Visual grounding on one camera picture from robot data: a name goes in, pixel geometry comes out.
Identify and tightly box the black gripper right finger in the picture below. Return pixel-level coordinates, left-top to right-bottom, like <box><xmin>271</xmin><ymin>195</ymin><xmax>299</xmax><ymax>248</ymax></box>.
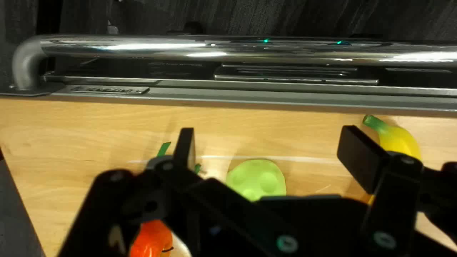
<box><xmin>336</xmin><ymin>124</ymin><xmax>457</xmax><ymax>257</ymax></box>

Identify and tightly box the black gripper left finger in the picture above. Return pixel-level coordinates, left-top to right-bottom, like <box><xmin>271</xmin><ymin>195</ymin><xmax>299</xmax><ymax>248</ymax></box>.
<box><xmin>56</xmin><ymin>127</ymin><xmax>207</xmax><ymax>257</ymax></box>

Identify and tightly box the red orange apple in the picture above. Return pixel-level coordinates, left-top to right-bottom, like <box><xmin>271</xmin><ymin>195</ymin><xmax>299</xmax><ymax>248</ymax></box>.
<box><xmin>129</xmin><ymin>218</ymin><xmax>176</xmax><ymax>257</ymax></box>

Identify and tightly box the light green cabbage half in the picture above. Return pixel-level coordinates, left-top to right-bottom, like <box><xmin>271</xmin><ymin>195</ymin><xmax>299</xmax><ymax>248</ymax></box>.
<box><xmin>224</xmin><ymin>157</ymin><xmax>289</xmax><ymax>202</ymax></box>

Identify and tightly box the yellow banana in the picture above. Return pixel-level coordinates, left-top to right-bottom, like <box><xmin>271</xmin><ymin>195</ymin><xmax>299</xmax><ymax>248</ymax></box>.
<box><xmin>361</xmin><ymin>112</ymin><xmax>423</xmax><ymax>161</ymax></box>

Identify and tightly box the chrome cart handle rail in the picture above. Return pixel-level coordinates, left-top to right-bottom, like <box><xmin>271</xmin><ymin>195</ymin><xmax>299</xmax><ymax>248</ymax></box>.
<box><xmin>12</xmin><ymin>32</ymin><xmax>457</xmax><ymax>91</ymax></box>

